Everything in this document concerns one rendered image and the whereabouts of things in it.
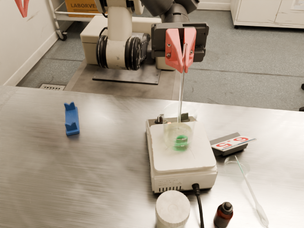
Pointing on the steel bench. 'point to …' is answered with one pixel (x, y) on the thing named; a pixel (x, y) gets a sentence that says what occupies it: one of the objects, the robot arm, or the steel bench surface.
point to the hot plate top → (200, 135)
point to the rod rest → (71, 119)
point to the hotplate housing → (179, 176)
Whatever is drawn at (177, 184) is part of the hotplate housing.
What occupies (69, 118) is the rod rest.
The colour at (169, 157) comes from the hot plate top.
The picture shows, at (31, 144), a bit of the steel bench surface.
